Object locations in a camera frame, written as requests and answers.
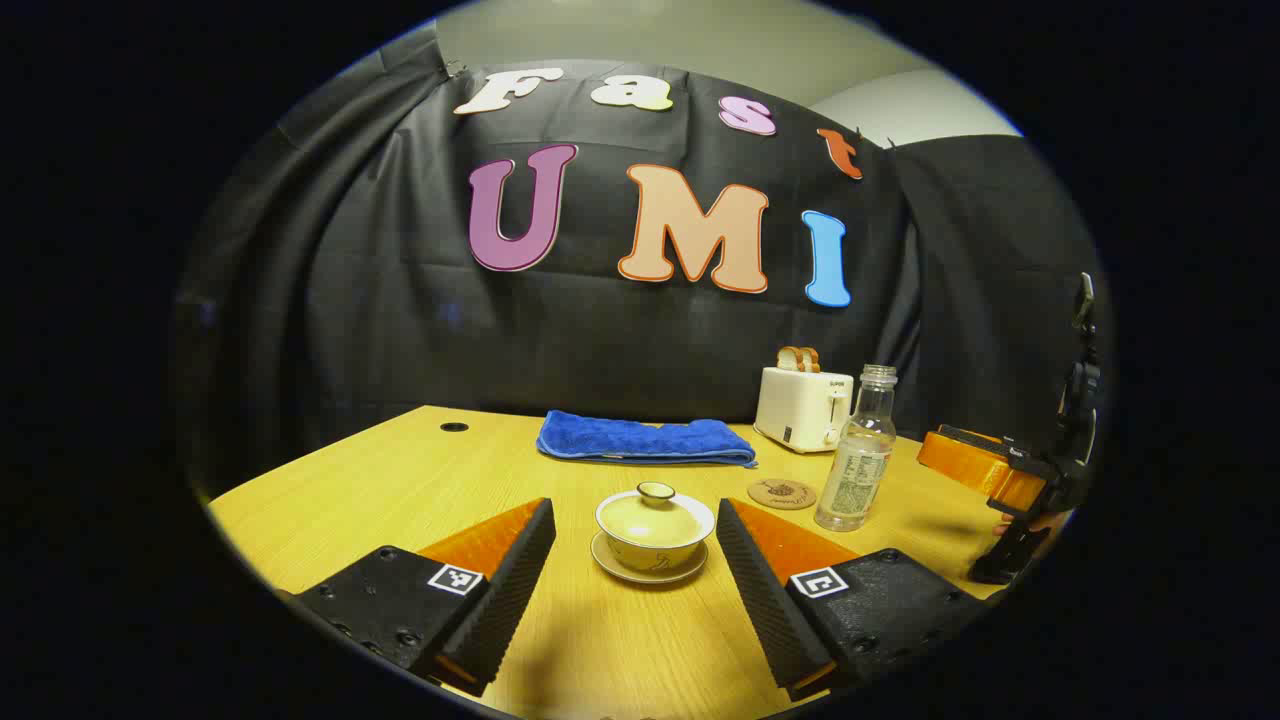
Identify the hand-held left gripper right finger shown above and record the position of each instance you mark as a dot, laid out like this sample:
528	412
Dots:
760	590

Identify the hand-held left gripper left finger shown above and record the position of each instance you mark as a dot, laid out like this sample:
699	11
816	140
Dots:
510	590

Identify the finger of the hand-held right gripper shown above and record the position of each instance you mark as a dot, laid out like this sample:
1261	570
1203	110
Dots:
975	470
975	438

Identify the round wooden coaster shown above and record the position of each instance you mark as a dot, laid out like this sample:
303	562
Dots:
780	495

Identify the clear plastic water bottle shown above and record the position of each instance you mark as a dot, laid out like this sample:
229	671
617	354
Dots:
855	470

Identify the white toaster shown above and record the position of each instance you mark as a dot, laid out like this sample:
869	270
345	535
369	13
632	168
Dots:
800	410

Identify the toast bread slice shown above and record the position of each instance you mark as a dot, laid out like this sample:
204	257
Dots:
811	360
788	358

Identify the blue folded towel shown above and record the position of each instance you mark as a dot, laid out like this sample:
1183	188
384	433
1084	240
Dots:
640	440

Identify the black backdrop cloth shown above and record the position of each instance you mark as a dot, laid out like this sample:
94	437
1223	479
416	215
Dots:
350	300

